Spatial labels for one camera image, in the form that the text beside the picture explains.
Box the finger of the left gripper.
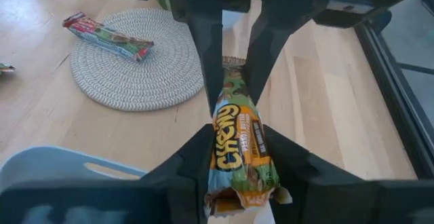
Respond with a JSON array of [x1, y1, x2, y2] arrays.
[[243, 0, 332, 105], [186, 10, 224, 116]]

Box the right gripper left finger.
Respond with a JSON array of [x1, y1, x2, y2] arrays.
[[0, 124, 218, 224]]

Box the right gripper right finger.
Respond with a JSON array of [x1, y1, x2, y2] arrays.
[[262, 125, 434, 224]]

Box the blue orange Chewy granola bar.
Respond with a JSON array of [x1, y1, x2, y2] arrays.
[[203, 56, 293, 218]]

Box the red green Chewy granola bar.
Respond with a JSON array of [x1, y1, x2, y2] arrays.
[[62, 12, 155, 62]]

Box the round white woven mat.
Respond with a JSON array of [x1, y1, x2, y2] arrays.
[[69, 8, 206, 112]]

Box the light grey plastic bin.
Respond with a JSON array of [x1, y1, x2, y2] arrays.
[[0, 145, 149, 188]]

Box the black aluminium table frame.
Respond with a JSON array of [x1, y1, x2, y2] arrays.
[[354, 10, 434, 181]]

